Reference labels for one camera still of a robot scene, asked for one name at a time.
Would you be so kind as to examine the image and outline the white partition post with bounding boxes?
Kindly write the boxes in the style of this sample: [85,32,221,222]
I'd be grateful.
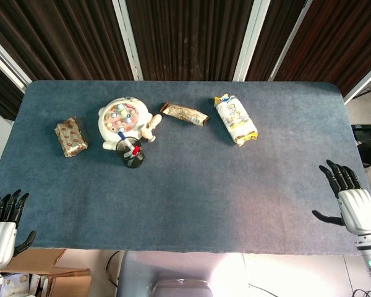
[343,58,371,105]
[112,0,143,82]
[232,0,271,82]
[269,0,313,82]
[0,30,33,94]

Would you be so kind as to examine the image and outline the blue felt table cover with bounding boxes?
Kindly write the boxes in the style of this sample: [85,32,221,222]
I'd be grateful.
[0,80,371,256]

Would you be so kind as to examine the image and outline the wooden toy mallet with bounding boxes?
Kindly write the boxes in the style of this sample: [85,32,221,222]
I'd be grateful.
[141,113,163,143]

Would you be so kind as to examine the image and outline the brown cardboard box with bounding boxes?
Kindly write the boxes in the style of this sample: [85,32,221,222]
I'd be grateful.
[0,247,92,297]

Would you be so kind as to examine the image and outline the grey robot torso base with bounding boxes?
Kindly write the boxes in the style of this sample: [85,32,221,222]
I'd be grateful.
[116,250,248,297]

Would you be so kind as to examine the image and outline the white blue marker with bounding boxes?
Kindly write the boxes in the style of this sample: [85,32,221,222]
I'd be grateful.
[117,131,134,150]

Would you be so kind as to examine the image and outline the white yellow snack package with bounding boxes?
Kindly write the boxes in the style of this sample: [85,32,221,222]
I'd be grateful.
[214,93,260,148]

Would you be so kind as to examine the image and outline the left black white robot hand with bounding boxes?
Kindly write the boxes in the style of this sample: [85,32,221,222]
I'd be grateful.
[0,189,37,269]

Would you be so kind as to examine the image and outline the black mesh pen cup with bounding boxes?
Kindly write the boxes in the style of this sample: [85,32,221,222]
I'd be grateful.
[116,138,146,169]

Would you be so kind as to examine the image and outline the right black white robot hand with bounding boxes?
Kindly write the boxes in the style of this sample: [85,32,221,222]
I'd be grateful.
[311,159,371,238]

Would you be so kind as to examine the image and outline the dark brown slatted panel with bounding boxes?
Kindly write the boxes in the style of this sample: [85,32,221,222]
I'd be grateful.
[126,0,255,82]
[0,0,134,82]
[0,58,25,121]
[245,0,307,82]
[273,0,371,97]

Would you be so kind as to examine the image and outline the gold snack packet red logos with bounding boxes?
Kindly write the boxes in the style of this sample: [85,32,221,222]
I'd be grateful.
[54,116,90,158]

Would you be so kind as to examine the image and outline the white toy fishing game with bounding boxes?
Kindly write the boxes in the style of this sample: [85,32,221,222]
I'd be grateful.
[98,97,154,150]

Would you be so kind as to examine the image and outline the black equipment case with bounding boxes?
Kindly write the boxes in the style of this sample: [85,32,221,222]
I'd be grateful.
[351,123,371,168]

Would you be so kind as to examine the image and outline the brown snack bar wrapper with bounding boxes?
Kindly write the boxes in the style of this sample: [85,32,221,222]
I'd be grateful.
[160,102,211,127]

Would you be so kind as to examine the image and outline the black looped floor cable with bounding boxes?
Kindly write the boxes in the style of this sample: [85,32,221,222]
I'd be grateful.
[106,251,122,287]

